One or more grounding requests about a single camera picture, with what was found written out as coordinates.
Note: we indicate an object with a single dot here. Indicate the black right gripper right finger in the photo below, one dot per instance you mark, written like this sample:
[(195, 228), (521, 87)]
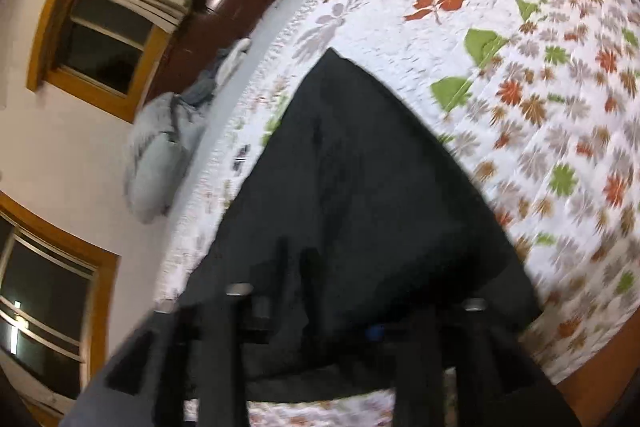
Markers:
[(497, 382)]

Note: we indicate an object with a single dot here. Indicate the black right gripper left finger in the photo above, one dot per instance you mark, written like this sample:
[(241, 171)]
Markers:
[(194, 350)]

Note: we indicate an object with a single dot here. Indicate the black pants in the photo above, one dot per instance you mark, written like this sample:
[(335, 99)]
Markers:
[(352, 203)]

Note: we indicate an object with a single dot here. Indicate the wooden framed window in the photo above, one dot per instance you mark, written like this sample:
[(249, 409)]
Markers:
[(56, 294), (102, 54)]

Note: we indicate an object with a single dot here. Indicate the grey pillow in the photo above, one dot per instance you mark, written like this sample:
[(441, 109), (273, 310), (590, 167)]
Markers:
[(162, 140)]

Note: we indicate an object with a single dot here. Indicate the grey bed sheet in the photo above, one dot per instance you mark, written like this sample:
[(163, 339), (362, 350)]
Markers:
[(266, 30)]

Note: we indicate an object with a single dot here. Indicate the grey and white folded clothes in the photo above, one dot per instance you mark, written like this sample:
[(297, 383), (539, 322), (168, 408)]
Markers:
[(216, 74)]

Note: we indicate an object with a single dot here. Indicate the white floral quilt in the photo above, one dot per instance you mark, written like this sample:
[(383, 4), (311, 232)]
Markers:
[(539, 102)]

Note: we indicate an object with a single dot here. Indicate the dark wooden headboard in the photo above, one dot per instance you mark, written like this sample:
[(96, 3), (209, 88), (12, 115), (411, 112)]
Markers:
[(212, 25)]

